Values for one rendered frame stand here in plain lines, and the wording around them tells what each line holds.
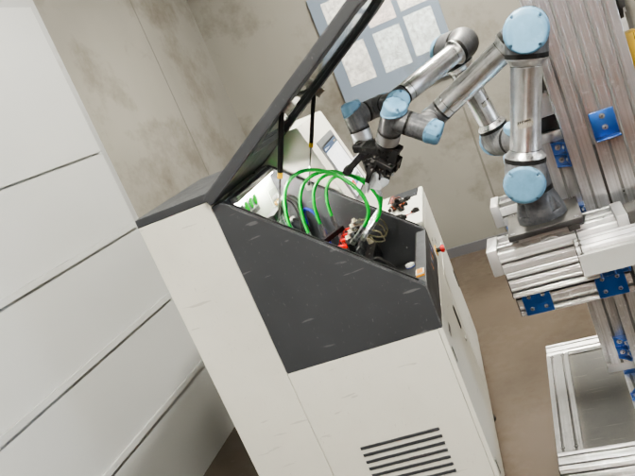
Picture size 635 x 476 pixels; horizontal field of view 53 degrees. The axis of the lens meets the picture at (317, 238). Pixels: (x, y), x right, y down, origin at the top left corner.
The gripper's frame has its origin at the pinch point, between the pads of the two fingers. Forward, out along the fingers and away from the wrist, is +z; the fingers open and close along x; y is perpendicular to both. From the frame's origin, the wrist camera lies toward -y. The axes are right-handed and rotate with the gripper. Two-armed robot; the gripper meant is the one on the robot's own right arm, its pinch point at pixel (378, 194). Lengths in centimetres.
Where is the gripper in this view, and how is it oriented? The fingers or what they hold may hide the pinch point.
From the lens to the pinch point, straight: 240.4
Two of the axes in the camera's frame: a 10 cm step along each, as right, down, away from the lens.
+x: 1.5, -3.0, 9.4
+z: 3.8, 9.0, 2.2
